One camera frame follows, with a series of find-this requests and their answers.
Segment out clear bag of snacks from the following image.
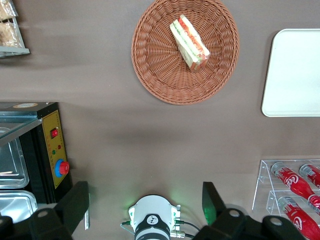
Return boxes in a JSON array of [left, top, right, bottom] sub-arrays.
[[0, 21, 23, 48], [0, 0, 19, 20]]

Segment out cream plastic tray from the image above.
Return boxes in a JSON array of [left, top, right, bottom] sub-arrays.
[[261, 28, 320, 118]]

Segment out black base cable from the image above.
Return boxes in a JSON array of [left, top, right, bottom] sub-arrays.
[[174, 221, 201, 238]]

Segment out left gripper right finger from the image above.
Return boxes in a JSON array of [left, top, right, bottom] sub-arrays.
[[194, 181, 305, 240]]

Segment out black food warmer appliance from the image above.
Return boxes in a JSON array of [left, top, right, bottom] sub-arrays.
[[0, 101, 91, 231]]

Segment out triangle sandwich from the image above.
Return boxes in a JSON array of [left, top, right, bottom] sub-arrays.
[[169, 14, 211, 73]]

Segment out tray of packaged snacks right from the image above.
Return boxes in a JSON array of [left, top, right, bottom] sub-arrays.
[[0, 0, 31, 59]]

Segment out red cola bottle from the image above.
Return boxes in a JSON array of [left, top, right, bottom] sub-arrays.
[[307, 194, 320, 216], [299, 163, 320, 190], [271, 161, 316, 201], [276, 195, 317, 240]]

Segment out steel warmer pan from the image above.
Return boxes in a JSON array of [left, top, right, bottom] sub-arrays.
[[0, 127, 30, 190], [0, 190, 38, 225]]

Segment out large brown wicker basket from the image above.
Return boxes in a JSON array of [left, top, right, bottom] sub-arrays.
[[130, 0, 241, 106]]

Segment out clear acrylic bottle rack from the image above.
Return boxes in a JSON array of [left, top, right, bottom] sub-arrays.
[[251, 159, 320, 240]]

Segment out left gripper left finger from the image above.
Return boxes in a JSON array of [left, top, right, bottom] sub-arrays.
[[0, 181, 90, 240]]

